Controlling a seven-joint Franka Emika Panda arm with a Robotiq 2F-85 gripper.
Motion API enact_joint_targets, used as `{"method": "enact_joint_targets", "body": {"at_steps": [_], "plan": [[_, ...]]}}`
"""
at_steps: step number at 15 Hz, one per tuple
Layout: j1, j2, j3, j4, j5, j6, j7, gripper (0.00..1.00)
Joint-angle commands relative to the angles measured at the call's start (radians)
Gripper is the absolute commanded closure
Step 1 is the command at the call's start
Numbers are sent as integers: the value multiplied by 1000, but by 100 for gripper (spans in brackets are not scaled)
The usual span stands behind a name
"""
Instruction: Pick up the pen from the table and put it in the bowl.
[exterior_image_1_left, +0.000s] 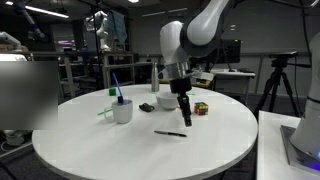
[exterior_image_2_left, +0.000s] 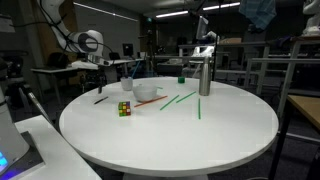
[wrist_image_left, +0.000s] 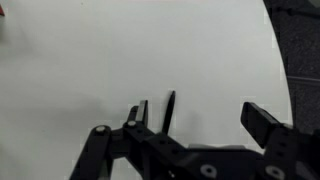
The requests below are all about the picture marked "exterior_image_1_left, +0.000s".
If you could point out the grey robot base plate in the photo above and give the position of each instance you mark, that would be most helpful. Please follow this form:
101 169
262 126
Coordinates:
293 156

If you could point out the grey metal shelf frame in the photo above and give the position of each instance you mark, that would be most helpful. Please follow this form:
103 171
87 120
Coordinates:
106 71

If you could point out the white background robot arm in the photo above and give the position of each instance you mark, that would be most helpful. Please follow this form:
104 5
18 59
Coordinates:
102 33

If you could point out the white machine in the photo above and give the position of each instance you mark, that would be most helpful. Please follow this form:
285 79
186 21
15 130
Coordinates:
11 57

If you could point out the square ceiling lamp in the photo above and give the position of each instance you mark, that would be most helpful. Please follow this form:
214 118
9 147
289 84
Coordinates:
133 1

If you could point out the silver metal bottle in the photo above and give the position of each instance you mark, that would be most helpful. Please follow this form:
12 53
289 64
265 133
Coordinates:
155 78

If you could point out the green cube block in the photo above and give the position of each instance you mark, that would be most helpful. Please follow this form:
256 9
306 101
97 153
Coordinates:
112 92

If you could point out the white robot stand table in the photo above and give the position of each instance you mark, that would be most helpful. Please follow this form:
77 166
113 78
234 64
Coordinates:
270 150

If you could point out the white ceramic bowl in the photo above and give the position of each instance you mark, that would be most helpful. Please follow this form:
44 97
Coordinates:
165 101

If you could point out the multicoloured rubik's cube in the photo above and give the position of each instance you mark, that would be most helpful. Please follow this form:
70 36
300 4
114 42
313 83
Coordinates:
201 109

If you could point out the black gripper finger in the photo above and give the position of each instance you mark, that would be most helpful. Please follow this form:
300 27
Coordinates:
185 110
188 103

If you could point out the black monitor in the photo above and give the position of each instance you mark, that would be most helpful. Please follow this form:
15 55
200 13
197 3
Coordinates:
230 51

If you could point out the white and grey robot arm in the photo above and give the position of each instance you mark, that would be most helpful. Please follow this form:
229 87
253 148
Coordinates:
203 30

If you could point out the black folding hex key set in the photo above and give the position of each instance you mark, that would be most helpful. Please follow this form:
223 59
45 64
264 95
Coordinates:
146 107

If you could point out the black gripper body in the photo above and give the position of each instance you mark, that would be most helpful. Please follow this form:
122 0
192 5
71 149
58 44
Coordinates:
180 85

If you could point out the long ceiling light strip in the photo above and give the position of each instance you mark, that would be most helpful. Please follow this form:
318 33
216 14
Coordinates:
43 11

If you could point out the dark grey background robot arm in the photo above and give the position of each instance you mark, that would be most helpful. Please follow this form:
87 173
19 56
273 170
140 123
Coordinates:
33 25

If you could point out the black camera on tripod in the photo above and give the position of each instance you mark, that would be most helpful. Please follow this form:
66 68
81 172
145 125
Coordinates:
283 55

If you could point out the orange straw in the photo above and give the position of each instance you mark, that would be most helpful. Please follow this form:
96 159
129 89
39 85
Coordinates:
178 107

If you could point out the blue hanging cloth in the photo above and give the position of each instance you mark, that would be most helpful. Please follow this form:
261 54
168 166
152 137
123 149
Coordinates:
118 26

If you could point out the black tripod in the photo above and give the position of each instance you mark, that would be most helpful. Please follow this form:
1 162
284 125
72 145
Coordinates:
276 65

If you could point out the blue marker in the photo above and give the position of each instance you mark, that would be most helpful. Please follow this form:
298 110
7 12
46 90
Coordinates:
120 99

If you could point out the grey metal workbench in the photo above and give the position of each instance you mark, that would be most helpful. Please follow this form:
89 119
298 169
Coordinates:
69 76

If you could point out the black and silver pen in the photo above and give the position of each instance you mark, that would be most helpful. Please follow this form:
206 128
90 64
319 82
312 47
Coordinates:
170 133

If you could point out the white mug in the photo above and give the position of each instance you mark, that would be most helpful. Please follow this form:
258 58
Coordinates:
122 111

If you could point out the white desk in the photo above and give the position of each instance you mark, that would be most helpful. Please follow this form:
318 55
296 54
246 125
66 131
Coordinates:
233 73

